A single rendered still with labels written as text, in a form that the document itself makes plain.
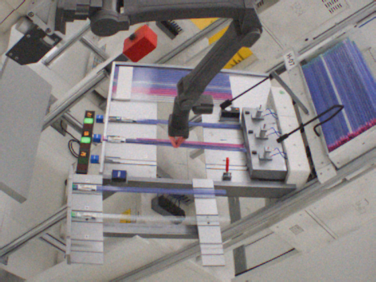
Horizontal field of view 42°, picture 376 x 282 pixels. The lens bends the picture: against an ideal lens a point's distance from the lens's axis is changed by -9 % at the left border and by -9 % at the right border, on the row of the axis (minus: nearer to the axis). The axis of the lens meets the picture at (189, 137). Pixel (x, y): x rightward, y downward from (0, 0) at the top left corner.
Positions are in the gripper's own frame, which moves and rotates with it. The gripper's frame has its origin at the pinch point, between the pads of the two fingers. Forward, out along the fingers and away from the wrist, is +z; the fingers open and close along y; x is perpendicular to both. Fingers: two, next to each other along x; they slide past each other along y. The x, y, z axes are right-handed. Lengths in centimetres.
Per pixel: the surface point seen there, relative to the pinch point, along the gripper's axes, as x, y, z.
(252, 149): -28.9, 4.4, 3.8
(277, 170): -37.0, -5.6, 3.9
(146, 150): 9.3, 7.1, 10.5
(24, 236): 57, -12, 47
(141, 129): 11.6, 18.2, 10.4
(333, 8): -101, 136, 3
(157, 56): 2, 137, 54
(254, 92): -37, 46, 9
